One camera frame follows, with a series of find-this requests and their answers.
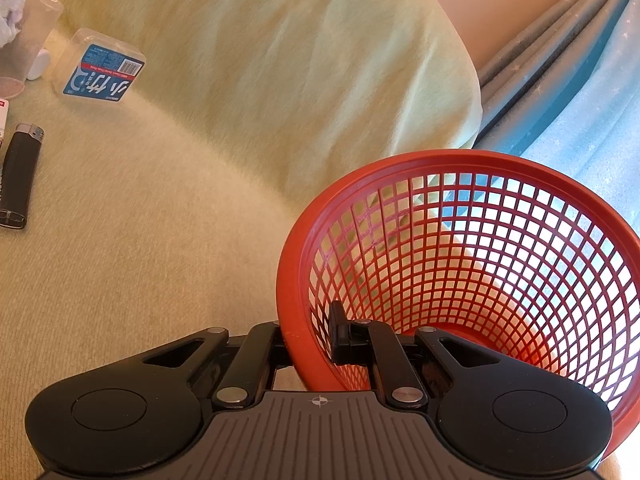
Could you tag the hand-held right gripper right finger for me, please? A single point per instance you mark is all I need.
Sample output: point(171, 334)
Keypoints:
point(345, 342)

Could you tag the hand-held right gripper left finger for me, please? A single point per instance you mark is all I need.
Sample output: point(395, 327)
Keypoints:
point(255, 355)

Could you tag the red plastic mesh basket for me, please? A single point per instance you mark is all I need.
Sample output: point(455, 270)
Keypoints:
point(300, 240)

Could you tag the black lighter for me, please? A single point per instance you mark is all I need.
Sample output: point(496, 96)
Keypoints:
point(20, 175)

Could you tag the clear box with blue label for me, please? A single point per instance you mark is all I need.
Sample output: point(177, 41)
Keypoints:
point(100, 67)

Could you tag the blue star-print curtain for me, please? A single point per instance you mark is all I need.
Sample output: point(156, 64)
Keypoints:
point(590, 110)

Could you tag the small white capsule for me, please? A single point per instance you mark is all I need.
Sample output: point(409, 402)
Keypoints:
point(38, 64)

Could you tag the clear plastic cup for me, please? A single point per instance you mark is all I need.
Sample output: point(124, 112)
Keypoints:
point(30, 25)

